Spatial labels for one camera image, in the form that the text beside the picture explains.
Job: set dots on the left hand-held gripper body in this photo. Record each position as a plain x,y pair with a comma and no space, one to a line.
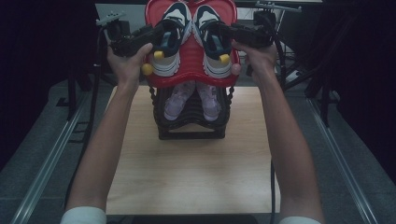
124,42

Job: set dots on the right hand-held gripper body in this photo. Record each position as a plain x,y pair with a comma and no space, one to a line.
258,35

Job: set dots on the navy and white sneaker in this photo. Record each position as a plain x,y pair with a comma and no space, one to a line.
214,63
169,62

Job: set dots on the red and black shoe rack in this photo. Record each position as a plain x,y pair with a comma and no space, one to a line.
191,53

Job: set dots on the purple sandal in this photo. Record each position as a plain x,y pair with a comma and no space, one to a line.
177,102
210,102

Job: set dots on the person's right hand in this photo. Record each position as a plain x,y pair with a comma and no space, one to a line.
263,60

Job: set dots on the person's left hand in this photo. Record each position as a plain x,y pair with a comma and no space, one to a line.
129,68

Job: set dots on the white power strip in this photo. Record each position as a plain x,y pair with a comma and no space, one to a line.
294,75

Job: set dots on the black metal stand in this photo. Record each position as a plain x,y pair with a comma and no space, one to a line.
71,93

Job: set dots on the dark curtain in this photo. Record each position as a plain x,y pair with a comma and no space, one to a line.
31,46
367,62

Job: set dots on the black tripod stand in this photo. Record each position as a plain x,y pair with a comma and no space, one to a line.
325,105

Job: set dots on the white left sleeve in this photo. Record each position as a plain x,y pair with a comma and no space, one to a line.
82,216

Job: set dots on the white sleeve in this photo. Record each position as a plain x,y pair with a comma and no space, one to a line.
82,216
299,221

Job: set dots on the white right sleeve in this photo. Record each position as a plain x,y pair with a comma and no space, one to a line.
299,221

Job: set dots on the metal floor rail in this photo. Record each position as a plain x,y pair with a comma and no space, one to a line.
37,186
342,161

